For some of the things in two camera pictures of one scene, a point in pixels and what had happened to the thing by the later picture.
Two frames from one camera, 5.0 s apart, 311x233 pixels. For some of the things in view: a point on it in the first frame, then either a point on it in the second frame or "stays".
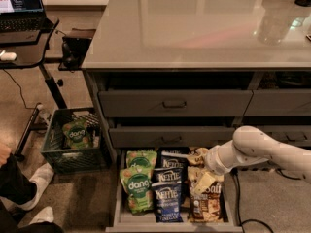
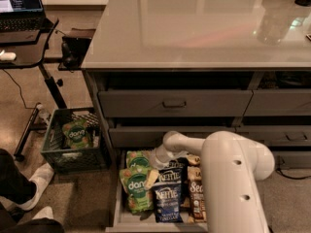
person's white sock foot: (42, 177) stays
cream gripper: (214, 162) to (160, 157)
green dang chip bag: (137, 182) stays
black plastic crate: (75, 142) stays
